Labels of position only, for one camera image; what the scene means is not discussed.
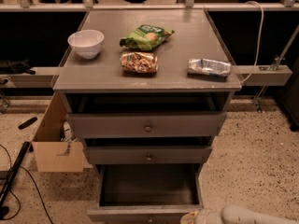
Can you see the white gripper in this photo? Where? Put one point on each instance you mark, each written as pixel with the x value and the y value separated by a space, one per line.
pixel 207 217

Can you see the grey bottom drawer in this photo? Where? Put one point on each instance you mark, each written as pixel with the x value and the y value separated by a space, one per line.
pixel 146 193

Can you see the grey drawer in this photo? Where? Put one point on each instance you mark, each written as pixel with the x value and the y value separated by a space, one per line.
pixel 146 193
pixel 133 125
pixel 146 150

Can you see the grey middle drawer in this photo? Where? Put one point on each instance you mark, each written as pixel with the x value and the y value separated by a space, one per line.
pixel 146 150

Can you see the grey top drawer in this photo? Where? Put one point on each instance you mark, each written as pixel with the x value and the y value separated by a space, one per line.
pixel 133 125

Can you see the grey wooden drawer cabinet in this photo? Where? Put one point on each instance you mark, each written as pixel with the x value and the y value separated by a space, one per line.
pixel 101 86

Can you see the cardboard box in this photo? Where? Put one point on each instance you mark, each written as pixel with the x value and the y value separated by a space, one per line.
pixel 53 151

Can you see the silver blue snack bag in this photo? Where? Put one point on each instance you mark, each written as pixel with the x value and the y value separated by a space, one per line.
pixel 207 67

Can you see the brown snack bag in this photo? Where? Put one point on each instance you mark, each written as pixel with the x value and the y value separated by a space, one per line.
pixel 139 62

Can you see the small black object on floor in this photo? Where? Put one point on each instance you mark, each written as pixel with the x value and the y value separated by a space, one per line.
pixel 27 123

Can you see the black pole on floor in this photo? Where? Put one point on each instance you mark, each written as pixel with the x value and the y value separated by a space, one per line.
pixel 9 178

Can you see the green snack bag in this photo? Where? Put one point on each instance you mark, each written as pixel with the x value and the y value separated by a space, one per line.
pixel 145 37

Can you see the white bowl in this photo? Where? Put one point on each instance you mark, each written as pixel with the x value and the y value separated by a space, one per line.
pixel 86 43

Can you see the metal railing frame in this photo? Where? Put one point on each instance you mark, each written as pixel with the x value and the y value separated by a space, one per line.
pixel 39 34

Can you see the black cloth on rail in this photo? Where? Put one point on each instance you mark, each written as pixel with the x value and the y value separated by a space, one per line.
pixel 15 67

